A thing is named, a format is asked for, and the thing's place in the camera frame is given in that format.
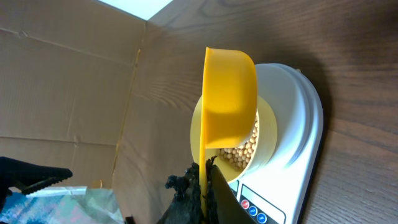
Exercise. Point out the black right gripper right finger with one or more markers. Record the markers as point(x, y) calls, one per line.
point(221, 204)

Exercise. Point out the crinkled plastic bag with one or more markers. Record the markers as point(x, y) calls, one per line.
point(63, 205)

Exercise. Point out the yellow plastic measuring scoop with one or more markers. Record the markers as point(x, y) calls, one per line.
point(228, 105)

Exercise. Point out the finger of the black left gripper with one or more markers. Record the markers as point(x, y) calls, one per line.
point(27, 177)

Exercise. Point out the brown cardboard box wall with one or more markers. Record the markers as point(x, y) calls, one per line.
point(66, 75)

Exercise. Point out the soybeans in bowl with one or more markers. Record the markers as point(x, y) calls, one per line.
point(239, 157)

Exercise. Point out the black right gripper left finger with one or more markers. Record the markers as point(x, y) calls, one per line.
point(186, 203)

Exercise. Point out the white digital kitchen scale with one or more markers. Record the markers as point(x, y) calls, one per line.
point(276, 192)

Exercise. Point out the pale yellow plastic bowl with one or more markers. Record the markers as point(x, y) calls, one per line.
point(266, 141)

